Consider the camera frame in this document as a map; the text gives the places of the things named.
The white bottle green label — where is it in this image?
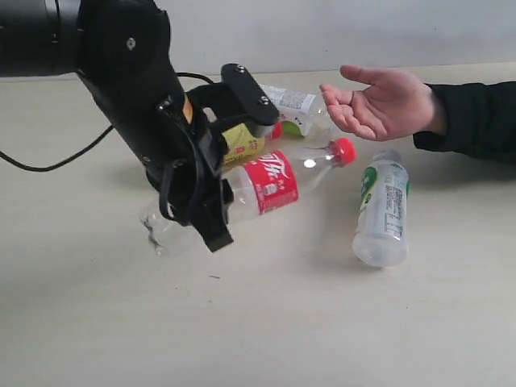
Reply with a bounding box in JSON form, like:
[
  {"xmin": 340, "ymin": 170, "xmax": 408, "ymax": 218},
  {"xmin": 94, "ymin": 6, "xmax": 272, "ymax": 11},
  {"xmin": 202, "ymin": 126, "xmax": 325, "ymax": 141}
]
[{"xmin": 352, "ymin": 149, "xmax": 410, "ymax": 268}]

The yellow label bottle red cap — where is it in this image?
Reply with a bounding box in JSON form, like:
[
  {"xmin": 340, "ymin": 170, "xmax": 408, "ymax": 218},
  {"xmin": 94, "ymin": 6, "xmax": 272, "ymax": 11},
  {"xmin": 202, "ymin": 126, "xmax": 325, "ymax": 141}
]
[{"xmin": 223, "ymin": 123, "xmax": 282, "ymax": 166}]

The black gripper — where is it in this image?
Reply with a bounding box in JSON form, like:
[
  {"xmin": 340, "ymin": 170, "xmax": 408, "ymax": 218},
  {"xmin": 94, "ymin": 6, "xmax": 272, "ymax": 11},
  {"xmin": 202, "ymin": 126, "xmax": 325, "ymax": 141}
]
[{"xmin": 144, "ymin": 84, "xmax": 238, "ymax": 252}]

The black cable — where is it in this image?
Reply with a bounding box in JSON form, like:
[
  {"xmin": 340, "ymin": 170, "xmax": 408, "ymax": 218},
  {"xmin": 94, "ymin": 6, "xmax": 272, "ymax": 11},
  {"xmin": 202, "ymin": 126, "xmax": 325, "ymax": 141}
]
[{"xmin": 0, "ymin": 71, "xmax": 214, "ymax": 173}]

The clear cola bottle red label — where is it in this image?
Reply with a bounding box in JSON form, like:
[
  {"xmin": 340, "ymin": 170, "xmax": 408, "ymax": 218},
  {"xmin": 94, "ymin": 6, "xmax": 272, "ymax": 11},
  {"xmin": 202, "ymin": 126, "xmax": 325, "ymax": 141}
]
[{"xmin": 139, "ymin": 137, "xmax": 356, "ymax": 255}]

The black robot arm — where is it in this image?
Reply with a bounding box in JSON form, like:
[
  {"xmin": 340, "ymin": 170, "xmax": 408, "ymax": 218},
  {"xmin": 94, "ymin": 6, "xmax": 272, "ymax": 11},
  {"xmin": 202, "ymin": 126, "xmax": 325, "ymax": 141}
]
[{"xmin": 1, "ymin": 1, "xmax": 236, "ymax": 251}]

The black sleeved forearm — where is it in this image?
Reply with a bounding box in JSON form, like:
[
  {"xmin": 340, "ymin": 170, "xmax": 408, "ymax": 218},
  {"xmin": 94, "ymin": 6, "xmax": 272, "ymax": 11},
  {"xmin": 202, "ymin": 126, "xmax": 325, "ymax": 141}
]
[{"xmin": 413, "ymin": 81, "xmax": 515, "ymax": 167}]

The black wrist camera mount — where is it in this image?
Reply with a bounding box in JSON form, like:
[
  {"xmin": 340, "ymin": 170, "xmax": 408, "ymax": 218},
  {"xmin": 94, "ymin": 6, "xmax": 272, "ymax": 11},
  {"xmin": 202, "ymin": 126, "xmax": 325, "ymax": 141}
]
[{"xmin": 221, "ymin": 63, "xmax": 280, "ymax": 138}]

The person's open hand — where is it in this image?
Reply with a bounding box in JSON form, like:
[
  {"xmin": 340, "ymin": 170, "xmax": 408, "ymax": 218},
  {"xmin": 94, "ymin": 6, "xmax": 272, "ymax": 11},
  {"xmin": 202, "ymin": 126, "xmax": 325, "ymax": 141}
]
[{"xmin": 319, "ymin": 65, "xmax": 447, "ymax": 142}]

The clear bottle green cartoon label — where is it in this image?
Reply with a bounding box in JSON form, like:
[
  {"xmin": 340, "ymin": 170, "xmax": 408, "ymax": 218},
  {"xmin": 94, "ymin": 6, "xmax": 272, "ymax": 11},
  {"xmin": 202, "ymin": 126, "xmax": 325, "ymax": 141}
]
[{"xmin": 260, "ymin": 84, "xmax": 340, "ymax": 138}]

